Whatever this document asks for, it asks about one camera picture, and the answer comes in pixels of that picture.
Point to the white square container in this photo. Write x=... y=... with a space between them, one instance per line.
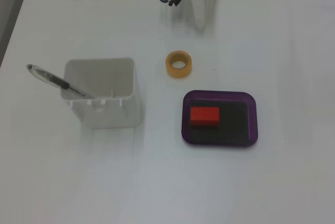
x=110 y=114

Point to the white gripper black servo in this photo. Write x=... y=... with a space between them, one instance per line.
x=202 y=1

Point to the yellow tape roll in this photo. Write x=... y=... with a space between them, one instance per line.
x=178 y=72

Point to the red cube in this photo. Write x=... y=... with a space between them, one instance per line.
x=204 y=115

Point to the purple tray box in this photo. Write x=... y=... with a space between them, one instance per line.
x=235 y=127

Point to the black transparent pen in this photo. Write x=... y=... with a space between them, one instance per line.
x=52 y=78

